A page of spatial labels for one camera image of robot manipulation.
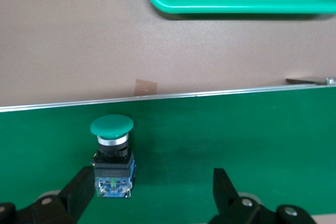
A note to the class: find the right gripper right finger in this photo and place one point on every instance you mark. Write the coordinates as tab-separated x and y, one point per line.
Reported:
225	195

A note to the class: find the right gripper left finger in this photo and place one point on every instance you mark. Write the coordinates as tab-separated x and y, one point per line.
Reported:
78	190

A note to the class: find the large green mushroom button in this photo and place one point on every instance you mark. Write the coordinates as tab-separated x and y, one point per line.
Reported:
113	127

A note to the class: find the green conveyor belt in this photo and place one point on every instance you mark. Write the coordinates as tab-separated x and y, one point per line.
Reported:
210	142

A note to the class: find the brown tape piece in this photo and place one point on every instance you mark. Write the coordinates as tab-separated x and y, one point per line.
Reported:
145	87

